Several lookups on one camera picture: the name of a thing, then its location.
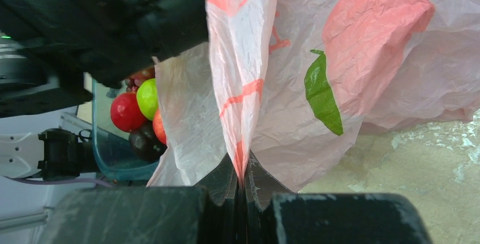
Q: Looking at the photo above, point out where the red apple right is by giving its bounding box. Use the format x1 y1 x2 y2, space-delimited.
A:
152 109 168 145

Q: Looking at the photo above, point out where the red apple left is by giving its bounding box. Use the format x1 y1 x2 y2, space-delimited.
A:
110 92 147 132

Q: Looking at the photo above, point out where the purple grape bunch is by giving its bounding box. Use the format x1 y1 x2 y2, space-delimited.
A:
124 67 155 92

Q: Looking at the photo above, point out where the red apple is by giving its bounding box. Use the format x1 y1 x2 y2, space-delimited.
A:
110 92 147 132
152 109 168 145

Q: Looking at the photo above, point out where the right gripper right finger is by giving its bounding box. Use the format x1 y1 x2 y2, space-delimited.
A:
244 153 432 243

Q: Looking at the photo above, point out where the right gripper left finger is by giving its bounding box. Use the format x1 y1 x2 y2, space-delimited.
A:
39 156 238 243

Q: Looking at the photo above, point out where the teal plastic container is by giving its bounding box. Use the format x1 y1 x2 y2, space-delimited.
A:
91 80 158 181

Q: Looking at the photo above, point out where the aluminium frame rail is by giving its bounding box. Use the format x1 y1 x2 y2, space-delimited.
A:
1 208 49 234

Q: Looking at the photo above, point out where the dark plum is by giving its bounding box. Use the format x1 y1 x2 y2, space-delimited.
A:
128 121 167 163

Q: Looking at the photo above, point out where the pink plastic bag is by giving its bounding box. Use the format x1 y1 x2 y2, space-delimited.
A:
148 0 479 191

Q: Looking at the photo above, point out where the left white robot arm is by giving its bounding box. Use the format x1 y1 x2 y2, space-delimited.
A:
1 0 208 118

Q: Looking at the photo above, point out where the green fake pear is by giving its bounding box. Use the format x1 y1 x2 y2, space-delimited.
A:
136 78 158 121

